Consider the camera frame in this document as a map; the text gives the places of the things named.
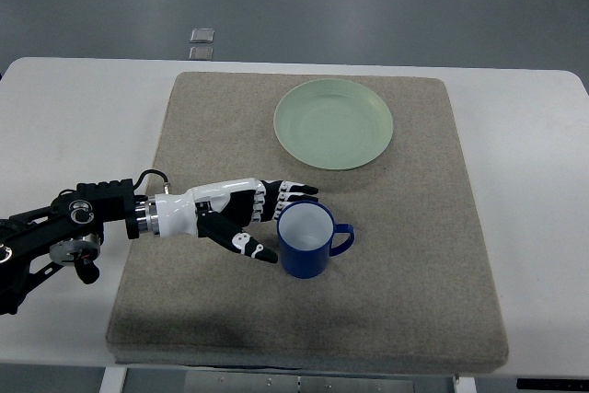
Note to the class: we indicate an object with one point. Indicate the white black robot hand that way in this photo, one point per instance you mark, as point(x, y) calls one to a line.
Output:
point(221, 212)

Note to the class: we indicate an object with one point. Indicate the blue enamel mug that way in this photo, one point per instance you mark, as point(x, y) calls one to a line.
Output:
point(308, 237)

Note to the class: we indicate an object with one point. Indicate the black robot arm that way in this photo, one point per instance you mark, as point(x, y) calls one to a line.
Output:
point(68, 232)

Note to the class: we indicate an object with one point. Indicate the green plate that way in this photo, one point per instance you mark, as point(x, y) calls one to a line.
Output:
point(333, 124)

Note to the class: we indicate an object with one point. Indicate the lower floor socket plate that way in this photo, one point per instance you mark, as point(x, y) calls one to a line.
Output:
point(201, 53)

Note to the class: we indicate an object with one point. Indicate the black table control panel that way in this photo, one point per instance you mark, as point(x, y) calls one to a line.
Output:
point(553, 384)

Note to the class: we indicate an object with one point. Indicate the metal table frame bracket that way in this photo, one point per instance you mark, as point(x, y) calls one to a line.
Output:
point(242, 382)

